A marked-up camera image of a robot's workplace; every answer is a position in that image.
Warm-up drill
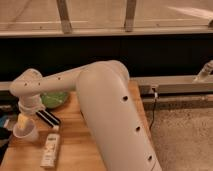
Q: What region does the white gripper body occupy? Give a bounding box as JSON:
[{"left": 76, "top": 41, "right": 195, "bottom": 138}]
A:
[{"left": 18, "top": 100, "right": 45, "bottom": 115}]

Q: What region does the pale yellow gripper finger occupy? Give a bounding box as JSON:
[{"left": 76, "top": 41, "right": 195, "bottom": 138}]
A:
[{"left": 17, "top": 114, "right": 30, "bottom": 130}]

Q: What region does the white ceramic cup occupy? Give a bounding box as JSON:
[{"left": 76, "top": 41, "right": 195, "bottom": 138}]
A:
[{"left": 13, "top": 120, "right": 39, "bottom": 142}]

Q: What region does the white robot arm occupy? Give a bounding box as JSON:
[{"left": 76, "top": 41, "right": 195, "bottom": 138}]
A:
[{"left": 9, "top": 60, "right": 162, "bottom": 171}]

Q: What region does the black rectangular bar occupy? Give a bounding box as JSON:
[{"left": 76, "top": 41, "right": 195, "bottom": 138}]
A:
[{"left": 36, "top": 110, "right": 61, "bottom": 127}]

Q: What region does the green bowl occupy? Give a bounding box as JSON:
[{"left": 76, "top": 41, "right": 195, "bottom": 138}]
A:
[{"left": 41, "top": 92, "right": 69, "bottom": 109}]

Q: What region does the white plastic bottle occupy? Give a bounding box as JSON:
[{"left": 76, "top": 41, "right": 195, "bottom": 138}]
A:
[{"left": 40, "top": 126, "right": 60, "bottom": 168}]

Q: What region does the black cable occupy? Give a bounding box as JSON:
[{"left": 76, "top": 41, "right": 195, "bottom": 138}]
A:
[{"left": 148, "top": 87, "right": 159, "bottom": 132}]

